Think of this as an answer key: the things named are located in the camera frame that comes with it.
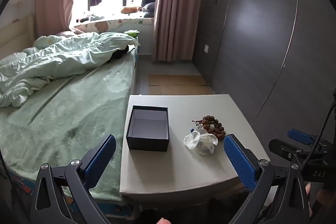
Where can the flat cardboard sheet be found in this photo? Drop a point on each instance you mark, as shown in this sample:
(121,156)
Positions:
(178,82)

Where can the light green duvet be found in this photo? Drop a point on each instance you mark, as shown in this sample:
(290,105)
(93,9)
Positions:
(52,61)

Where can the bed with green sheet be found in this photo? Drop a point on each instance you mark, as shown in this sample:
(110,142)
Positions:
(78,113)

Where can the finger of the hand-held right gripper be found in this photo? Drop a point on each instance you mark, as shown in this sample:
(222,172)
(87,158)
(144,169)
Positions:
(281,148)
(299,135)

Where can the dark blue pillow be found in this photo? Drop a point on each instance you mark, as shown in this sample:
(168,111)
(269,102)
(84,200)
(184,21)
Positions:
(149,2)

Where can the clear plastic bag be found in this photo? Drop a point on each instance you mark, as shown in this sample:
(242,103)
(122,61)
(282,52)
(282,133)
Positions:
(193,141)
(207,145)

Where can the white low table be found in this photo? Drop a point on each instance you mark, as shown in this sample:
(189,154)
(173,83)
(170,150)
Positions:
(183,169)

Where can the grey wardrobe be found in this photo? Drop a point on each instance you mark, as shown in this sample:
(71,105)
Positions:
(262,43)

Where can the black cardboard box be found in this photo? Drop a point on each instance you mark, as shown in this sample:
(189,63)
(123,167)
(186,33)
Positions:
(147,144)

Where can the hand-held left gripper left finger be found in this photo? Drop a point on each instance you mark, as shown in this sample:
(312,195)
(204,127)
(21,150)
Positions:
(102,158)

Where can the beige headboard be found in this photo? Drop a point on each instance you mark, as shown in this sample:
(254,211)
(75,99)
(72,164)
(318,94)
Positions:
(15,32)

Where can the printed window seat cushion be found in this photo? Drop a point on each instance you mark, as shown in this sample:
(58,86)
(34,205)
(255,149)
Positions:
(110,26)

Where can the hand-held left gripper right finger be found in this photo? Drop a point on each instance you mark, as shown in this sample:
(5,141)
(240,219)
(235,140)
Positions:
(241,161)

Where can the orange plush item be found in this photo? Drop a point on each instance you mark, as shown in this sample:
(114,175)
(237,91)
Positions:
(130,9)

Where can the person's right hand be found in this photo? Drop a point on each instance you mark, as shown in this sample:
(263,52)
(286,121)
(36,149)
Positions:
(309,197)

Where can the white wall socket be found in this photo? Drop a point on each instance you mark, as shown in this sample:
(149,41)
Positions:
(206,48)

